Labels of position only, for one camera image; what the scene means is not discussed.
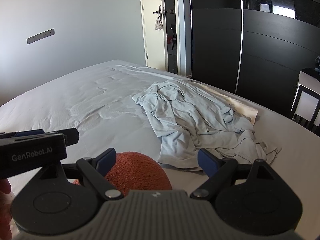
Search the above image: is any dark cloth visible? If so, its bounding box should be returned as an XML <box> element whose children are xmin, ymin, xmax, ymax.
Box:
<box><xmin>301</xmin><ymin>55</ymin><xmax>320</xmax><ymax>82</ymax></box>

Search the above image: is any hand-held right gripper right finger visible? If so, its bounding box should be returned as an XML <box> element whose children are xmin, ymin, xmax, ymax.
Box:
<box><xmin>190</xmin><ymin>148</ymin><xmax>278</xmax><ymax>200</ymax></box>

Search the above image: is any light grey shirt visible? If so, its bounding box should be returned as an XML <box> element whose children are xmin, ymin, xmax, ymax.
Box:
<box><xmin>132</xmin><ymin>78</ymin><xmax>282</xmax><ymax>171</ymax></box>

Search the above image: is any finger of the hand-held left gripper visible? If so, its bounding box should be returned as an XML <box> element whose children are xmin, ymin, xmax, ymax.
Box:
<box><xmin>43</xmin><ymin>128</ymin><xmax>80</xmax><ymax>146</ymax></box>
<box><xmin>0</xmin><ymin>129</ymin><xmax>45</xmax><ymax>140</ymax></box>

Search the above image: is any person's left hand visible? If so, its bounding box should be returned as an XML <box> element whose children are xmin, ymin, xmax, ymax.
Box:
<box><xmin>0</xmin><ymin>179</ymin><xmax>13</xmax><ymax>240</ymax></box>

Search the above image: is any white nightstand with black frame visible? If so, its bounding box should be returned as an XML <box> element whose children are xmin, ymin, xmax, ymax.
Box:
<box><xmin>290</xmin><ymin>70</ymin><xmax>320</xmax><ymax>132</ymax></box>

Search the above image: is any black door handle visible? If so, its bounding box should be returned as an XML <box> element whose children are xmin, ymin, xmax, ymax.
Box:
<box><xmin>153</xmin><ymin>5</ymin><xmax>165</xmax><ymax>21</ymax></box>

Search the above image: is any dark chair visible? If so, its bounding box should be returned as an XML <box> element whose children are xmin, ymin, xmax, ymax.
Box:
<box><xmin>171</xmin><ymin>24</ymin><xmax>177</xmax><ymax>50</ymax></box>

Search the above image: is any black wardrobe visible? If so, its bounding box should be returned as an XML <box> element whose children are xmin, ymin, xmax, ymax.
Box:
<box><xmin>187</xmin><ymin>0</ymin><xmax>320</xmax><ymax>121</ymax></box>

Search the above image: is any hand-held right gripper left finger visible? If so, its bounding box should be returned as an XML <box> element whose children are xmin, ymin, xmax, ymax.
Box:
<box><xmin>37</xmin><ymin>148</ymin><xmax>124</xmax><ymax>201</ymax></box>

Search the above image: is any white bed sheet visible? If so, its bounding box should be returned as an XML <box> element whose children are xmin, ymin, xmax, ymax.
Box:
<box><xmin>0</xmin><ymin>59</ymin><xmax>320</xmax><ymax>240</ymax></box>

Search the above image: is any cream door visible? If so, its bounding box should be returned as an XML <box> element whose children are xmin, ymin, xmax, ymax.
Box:
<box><xmin>139</xmin><ymin>0</ymin><xmax>167</xmax><ymax>69</ymax></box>

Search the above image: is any grey wall plate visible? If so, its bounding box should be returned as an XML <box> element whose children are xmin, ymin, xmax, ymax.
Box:
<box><xmin>27</xmin><ymin>29</ymin><xmax>55</xmax><ymax>45</ymax></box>

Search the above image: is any orange fuzzy cushion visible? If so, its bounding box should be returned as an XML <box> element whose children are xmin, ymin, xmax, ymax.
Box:
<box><xmin>69</xmin><ymin>151</ymin><xmax>173</xmax><ymax>198</ymax></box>

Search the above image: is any white door frame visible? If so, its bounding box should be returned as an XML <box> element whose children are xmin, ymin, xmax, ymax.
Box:
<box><xmin>172</xmin><ymin>0</ymin><xmax>192</xmax><ymax>77</ymax></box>

